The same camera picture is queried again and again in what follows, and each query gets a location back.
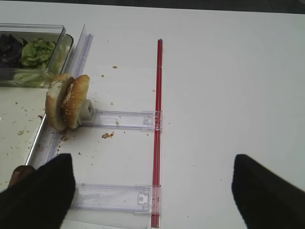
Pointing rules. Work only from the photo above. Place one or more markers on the sesame bun left piece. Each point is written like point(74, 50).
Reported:
point(54, 98)

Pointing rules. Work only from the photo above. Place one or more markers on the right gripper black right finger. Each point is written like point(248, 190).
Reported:
point(265, 200)

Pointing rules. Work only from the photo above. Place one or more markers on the purple cabbage pile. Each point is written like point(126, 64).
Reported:
point(11, 51)

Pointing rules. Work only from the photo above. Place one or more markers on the clear pusher track lower right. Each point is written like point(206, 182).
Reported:
point(140, 199)

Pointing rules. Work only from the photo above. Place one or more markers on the red rail right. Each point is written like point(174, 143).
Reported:
point(157, 139)

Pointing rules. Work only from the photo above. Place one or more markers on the sesame bun right piece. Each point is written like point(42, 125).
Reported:
point(74, 99)

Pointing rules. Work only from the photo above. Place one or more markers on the white pusher block behind buns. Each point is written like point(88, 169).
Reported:
point(87, 114)

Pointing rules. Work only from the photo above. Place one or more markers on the sesame bun piece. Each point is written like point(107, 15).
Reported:
point(74, 99)
point(54, 98)

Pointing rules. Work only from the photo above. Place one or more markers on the clear pusher track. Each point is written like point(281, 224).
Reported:
point(144, 121)
point(140, 199)

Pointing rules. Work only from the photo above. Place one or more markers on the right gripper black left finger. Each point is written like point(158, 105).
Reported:
point(43, 202)

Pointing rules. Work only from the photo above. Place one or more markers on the white rectangular tray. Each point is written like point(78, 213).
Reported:
point(21, 112)

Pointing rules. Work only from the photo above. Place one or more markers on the clear plastic salad box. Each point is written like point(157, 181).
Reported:
point(29, 32)

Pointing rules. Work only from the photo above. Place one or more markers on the green lettuce pile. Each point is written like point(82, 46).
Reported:
point(42, 55)

